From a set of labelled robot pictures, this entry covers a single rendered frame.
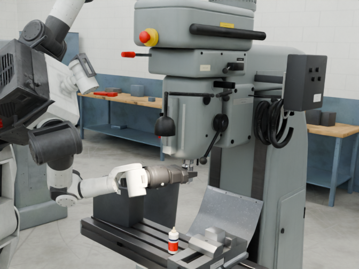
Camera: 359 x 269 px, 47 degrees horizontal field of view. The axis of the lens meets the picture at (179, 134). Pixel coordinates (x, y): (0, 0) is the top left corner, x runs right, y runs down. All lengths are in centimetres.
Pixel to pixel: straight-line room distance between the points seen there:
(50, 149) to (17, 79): 24
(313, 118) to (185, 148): 392
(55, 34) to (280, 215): 126
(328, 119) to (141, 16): 408
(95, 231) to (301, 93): 113
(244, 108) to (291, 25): 440
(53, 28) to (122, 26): 658
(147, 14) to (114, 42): 691
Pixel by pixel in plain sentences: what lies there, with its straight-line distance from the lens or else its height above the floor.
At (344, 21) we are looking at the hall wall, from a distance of 579.
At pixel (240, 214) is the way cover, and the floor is 98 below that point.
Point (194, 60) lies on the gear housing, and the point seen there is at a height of 169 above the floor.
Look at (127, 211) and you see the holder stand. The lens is 194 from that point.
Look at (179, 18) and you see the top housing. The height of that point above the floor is 182.
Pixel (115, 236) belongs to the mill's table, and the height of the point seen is 90.
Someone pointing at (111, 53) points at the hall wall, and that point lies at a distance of 841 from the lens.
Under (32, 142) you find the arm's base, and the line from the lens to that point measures 135.
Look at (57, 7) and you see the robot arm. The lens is 166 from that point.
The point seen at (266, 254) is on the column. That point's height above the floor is 80.
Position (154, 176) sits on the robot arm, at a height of 126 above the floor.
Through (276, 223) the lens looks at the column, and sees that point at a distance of 201.
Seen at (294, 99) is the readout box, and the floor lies 156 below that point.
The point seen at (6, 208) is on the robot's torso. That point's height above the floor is 109.
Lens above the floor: 172
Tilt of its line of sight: 12 degrees down
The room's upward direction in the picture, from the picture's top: 2 degrees clockwise
